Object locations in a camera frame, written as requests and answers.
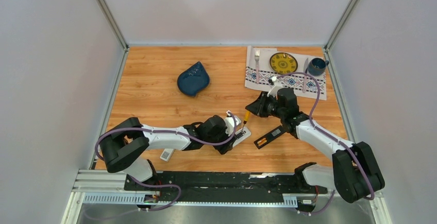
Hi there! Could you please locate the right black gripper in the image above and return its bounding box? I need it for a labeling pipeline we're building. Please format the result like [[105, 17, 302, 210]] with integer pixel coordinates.
[[246, 91, 285, 119]]

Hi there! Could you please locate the yellow handled screwdriver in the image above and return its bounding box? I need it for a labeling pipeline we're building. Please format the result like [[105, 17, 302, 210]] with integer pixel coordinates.
[[242, 111, 250, 129]]

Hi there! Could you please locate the white remote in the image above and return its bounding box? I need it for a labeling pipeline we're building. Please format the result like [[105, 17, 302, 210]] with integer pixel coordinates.
[[160, 149, 175, 162], [232, 127, 251, 147]]

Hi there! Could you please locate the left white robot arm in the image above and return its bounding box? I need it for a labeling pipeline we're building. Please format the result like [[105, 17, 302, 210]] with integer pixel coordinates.
[[95, 112, 241, 191]]

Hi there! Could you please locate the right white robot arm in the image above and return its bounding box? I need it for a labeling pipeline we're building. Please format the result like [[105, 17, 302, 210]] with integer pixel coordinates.
[[245, 88, 385, 203]]

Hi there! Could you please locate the patterned white placemat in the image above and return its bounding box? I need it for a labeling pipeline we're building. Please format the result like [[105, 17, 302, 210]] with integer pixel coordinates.
[[245, 46, 327, 100]]

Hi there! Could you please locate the yellow patterned plate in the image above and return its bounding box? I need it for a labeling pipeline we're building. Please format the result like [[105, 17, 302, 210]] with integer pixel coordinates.
[[269, 52, 298, 75]]

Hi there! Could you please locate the silver knife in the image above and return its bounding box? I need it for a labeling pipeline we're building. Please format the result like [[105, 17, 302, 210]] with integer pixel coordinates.
[[302, 57, 309, 93]]

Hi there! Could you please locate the silver fork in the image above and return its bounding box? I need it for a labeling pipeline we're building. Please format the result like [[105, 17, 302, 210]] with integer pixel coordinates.
[[254, 49, 260, 84]]

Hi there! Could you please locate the dark blue mug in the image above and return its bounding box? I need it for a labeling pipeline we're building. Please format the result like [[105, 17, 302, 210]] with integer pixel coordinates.
[[306, 58, 330, 76]]

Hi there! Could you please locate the blue leaf-shaped dish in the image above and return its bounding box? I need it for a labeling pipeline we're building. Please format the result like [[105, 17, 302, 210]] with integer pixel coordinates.
[[177, 61, 210, 97]]

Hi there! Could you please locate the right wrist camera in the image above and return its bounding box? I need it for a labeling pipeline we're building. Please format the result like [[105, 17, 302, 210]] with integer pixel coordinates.
[[267, 76, 284, 97]]

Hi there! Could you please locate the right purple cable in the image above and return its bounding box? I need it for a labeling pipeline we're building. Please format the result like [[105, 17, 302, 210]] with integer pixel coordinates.
[[275, 72, 376, 216]]

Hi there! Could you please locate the purple cable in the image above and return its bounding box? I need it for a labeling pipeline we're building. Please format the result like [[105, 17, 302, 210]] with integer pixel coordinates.
[[83, 112, 240, 220], [275, 72, 376, 216]]

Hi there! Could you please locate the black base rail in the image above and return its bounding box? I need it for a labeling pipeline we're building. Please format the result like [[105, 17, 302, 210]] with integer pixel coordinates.
[[123, 170, 328, 203]]

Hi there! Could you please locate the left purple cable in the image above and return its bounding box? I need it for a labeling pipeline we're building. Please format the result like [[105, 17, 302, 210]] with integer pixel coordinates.
[[83, 112, 240, 220]]

